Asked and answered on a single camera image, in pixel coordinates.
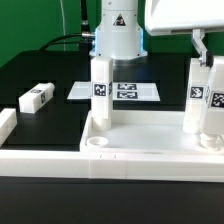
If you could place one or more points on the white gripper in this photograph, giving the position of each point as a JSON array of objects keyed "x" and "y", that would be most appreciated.
[{"x": 170, "y": 17}]

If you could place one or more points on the white desk tabletop panel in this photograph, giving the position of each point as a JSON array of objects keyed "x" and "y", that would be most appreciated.
[{"x": 148, "y": 132}]

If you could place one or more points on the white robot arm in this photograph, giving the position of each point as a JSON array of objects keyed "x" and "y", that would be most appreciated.
[{"x": 120, "y": 37}]

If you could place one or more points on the white marker sheet with tags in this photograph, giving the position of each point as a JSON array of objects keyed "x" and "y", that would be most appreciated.
[{"x": 121, "y": 91}]

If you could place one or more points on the white U-shaped obstacle fence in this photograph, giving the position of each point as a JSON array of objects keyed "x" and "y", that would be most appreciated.
[{"x": 109, "y": 165}]

